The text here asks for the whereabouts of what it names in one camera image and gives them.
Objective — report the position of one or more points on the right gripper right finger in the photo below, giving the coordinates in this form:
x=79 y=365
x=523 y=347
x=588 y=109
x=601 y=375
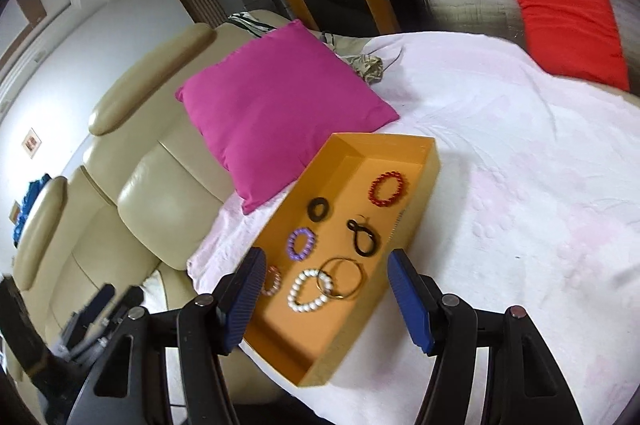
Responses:
x=524 y=383

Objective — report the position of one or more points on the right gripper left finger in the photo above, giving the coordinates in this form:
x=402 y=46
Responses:
x=128 y=384

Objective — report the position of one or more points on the silver cuff bangle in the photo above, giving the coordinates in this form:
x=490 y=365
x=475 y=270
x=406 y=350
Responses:
x=340 y=278

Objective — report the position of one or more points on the black thin hair elastic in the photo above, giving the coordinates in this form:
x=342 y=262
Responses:
x=364 y=238

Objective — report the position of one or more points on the beige leather sofa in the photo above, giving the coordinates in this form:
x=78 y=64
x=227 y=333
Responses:
x=143 y=198

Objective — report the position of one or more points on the orange cardboard box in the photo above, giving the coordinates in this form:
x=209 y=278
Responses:
x=385 y=179

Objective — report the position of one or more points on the magenta cushion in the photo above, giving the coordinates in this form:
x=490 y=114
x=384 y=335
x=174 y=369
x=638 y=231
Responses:
x=267 y=108

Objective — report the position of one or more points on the crumpled beige cloth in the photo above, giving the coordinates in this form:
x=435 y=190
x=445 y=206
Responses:
x=350 y=50

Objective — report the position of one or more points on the red cushion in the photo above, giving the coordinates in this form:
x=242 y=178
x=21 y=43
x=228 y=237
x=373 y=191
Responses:
x=576 y=39

